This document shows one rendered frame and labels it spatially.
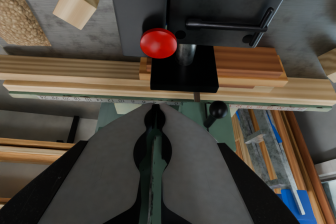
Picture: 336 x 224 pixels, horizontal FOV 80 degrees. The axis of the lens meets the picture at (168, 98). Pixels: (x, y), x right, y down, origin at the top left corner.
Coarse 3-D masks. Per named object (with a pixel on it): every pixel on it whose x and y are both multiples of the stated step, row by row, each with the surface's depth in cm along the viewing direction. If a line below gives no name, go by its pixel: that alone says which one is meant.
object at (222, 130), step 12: (180, 108) 27; (192, 108) 27; (204, 108) 28; (228, 108) 28; (204, 120) 27; (216, 120) 27; (228, 120) 27; (216, 132) 26; (228, 132) 26; (228, 144) 25
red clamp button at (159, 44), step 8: (144, 32) 16; (152, 32) 15; (160, 32) 15; (168, 32) 15; (144, 40) 16; (152, 40) 16; (160, 40) 16; (168, 40) 16; (144, 48) 16; (152, 48) 16; (160, 48) 16; (168, 48) 16; (152, 56) 17; (160, 56) 17
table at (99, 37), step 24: (48, 0) 26; (288, 0) 26; (312, 0) 26; (48, 24) 30; (96, 24) 29; (288, 24) 29; (312, 24) 29; (24, 48) 34; (48, 48) 34; (72, 48) 34; (96, 48) 34; (120, 48) 34; (288, 48) 33; (312, 48) 33; (288, 72) 38; (312, 72) 38
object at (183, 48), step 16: (176, 48) 26; (192, 48) 25; (208, 48) 30; (160, 64) 27; (176, 64) 28; (192, 64) 28; (208, 64) 28; (160, 80) 26; (176, 80) 26; (192, 80) 26; (208, 80) 26
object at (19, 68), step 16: (0, 64) 34; (16, 64) 34; (32, 64) 34; (48, 64) 35; (64, 64) 35; (80, 64) 35; (96, 64) 35; (112, 64) 36; (128, 64) 36; (32, 80) 35; (48, 80) 35; (64, 80) 35; (80, 80) 35; (96, 80) 35; (112, 80) 34; (128, 80) 34; (144, 80) 34
